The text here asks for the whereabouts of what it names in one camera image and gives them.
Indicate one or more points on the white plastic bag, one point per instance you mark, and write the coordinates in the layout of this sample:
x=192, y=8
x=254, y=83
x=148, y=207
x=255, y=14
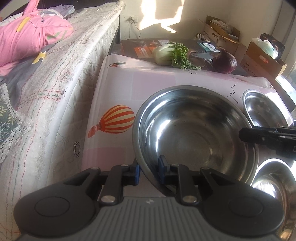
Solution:
x=266, y=46

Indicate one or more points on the dark low side table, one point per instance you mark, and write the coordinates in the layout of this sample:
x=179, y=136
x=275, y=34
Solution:
x=201, y=53

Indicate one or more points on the balloon patterned tablecloth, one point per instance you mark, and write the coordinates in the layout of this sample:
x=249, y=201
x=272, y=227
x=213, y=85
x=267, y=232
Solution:
x=124, y=84

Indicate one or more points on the small steel bowl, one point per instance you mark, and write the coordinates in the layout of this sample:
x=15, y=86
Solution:
x=261, y=110

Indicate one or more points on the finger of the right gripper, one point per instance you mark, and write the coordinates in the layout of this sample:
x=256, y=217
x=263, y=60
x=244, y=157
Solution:
x=258, y=135

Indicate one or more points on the pink clothing on bed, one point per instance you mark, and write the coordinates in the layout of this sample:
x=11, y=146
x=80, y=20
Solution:
x=29, y=32

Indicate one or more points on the white wall socket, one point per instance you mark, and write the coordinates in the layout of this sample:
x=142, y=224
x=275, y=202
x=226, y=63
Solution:
x=133, y=19

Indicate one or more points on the open cardboard box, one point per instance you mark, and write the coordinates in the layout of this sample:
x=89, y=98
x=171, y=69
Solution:
x=229, y=41

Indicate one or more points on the purple red cabbage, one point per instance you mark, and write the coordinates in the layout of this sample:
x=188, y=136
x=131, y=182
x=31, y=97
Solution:
x=224, y=62

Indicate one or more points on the white quilted mattress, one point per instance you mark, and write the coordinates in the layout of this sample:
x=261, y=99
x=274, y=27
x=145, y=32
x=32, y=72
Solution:
x=53, y=104

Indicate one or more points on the brown cardboard box with bags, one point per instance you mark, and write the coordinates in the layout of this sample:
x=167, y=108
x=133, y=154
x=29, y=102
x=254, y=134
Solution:
x=257, y=63

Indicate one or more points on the black bag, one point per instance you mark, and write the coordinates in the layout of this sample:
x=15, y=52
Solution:
x=277, y=45

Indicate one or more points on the large steel bowl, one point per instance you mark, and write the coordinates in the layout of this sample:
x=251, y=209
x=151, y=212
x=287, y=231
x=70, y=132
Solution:
x=196, y=127

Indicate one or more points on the green leafy cabbage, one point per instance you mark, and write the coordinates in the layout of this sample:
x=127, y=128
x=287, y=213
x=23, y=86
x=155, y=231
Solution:
x=173, y=54

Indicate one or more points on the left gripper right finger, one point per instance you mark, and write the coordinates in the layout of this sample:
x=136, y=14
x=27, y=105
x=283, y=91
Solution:
x=179, y=176

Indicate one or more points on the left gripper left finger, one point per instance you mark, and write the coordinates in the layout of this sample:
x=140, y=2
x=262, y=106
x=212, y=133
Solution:
x=116, y=179

